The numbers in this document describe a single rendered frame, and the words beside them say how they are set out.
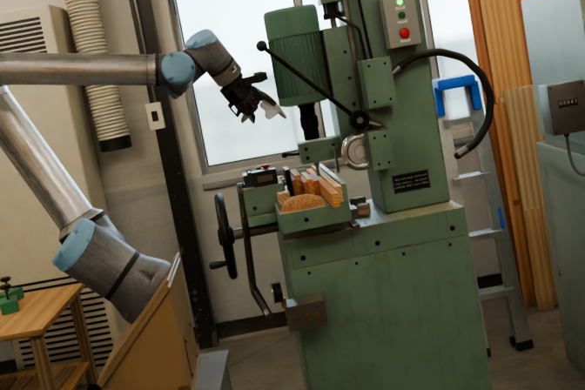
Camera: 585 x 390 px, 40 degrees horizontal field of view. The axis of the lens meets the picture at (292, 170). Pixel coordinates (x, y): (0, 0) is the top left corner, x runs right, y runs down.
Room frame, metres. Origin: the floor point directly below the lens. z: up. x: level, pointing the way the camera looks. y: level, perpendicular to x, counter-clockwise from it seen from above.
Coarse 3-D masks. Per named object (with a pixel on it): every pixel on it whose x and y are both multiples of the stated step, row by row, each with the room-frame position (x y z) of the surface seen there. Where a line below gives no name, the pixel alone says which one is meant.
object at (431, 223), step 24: (360, 216) 2.57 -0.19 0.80; (384, 216) 2.51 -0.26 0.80; (408, 216) 2.44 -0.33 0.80; (432, 216) 2.43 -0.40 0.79; (456, 216) 2.44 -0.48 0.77; (288, 240) 2.41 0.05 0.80; (312, 240) 2.40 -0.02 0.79; (336, 240) 2.41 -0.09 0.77; (360, 240) 2.41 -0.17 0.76; (384, 240) 2.42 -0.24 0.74; (408, 240) 2.42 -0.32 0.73; (432, 240) 2.43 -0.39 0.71; (288, 264) 2.40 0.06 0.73; (312, 264) 2.40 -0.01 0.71
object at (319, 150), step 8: (336, 136) 2.63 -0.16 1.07; (304, 144) 2.59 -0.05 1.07; (312, 144) 2.59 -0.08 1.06; (320, 144) 2.60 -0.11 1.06; (328, 144) 2.60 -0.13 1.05; (336, 144) 2.60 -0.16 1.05; (304, 152) 2.59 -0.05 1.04; (312, 152) 2.59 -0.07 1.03; (320, 152) 2.59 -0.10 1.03; (328, 152) 2.60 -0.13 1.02; (336, 152) 2.60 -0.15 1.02; (304, 160) 2.59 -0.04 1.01; (312, 160) 2.59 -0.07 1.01; (320, 160) 2.59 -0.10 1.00
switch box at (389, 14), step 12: (384, 0) 2.48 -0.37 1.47; (396, 0) 2.48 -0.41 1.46; (408, 0) 2.48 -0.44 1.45; (384, 12) 2.48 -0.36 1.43; (396, 12) 2.48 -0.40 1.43; (408, 12) 2.48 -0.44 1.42; (384, 24) 2.51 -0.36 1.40; (396, 24) 2.48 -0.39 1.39; (408, 24) 2.48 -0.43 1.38; (396, 36) 2.48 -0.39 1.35; (408, 36) 2.48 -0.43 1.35
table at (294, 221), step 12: (276, 204) 2.52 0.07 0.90; (348, 204) 2.34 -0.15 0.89; (252, 216) 2.55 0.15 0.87; (264, 216) 2.53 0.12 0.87; (276, 216) 2.53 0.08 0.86; (288, 216) 2.32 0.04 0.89; (300, 216) 2.33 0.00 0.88; (312, 216) 2.33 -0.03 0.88; (324, 216) 2.33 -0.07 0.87; (336, 216) 2.33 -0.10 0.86; (348, 216) 2.34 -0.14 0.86; (288, 228) 2.32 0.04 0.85; (300, 228) 2.33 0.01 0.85
